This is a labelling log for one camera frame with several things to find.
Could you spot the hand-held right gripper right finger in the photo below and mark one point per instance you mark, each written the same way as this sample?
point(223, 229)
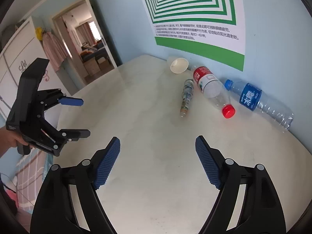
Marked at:
point(209, 165)

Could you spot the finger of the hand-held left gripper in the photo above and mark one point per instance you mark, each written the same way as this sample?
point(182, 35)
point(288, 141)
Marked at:
point(78, 134)
point(70, 101)

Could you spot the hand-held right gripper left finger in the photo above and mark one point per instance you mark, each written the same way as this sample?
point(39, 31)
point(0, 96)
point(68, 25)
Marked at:
point(107, 165)

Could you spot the person's left hand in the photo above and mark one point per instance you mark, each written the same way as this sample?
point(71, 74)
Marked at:
point(9, 139)

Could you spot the small wooden cabinet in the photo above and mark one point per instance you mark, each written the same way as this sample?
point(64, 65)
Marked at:
point(91, 67)

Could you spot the white wardrobe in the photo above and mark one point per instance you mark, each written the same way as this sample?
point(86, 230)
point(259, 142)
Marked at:
point(14, 63)

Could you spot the dark sofa with cushions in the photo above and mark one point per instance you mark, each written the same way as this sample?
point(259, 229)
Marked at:
point(95, 52)

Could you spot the pink hanging clothes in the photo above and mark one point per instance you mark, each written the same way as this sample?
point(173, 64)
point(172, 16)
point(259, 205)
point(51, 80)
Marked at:
point(53, 48)

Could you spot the plaid striped blanket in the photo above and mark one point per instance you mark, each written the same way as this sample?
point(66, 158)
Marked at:
point(31, 175)

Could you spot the pale desk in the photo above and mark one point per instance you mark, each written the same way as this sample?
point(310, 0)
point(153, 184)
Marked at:
point(151, 117)

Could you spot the yellow hanging cloth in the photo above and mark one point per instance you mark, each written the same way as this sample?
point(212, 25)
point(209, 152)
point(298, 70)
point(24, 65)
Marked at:
point(39, 33)

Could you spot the slim clear drink bottle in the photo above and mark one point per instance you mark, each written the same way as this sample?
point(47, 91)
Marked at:
point(186, 97)

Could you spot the red label plastic bottle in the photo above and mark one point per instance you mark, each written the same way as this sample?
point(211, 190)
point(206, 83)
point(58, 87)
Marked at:
point(209, 85)

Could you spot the blue label plastic bottle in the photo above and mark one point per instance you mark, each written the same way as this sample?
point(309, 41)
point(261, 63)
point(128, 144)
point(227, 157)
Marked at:
point(251, 96)

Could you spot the white paper cup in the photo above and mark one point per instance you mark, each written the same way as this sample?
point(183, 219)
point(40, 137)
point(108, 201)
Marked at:
point(179, 65)

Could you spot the white door frame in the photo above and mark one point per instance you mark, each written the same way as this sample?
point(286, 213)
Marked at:
point(54, 43)

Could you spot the green striped wall poster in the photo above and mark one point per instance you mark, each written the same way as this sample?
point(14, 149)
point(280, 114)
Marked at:
point(195, 4)

